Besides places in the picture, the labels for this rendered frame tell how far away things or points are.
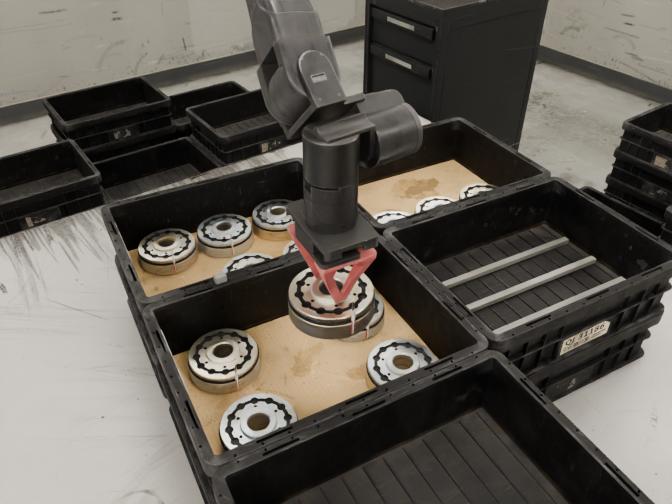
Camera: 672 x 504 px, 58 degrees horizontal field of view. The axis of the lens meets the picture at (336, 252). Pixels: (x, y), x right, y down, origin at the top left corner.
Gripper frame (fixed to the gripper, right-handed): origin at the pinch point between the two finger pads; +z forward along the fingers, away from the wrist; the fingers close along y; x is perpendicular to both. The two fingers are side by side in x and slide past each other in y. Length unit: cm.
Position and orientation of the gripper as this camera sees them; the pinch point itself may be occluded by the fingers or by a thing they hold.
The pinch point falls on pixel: (330, 283)
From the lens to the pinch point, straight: 71.3
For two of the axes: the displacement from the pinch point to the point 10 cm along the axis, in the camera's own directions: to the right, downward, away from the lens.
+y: -4.7, -5.4, 7.0
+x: -8.8, 2.8, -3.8
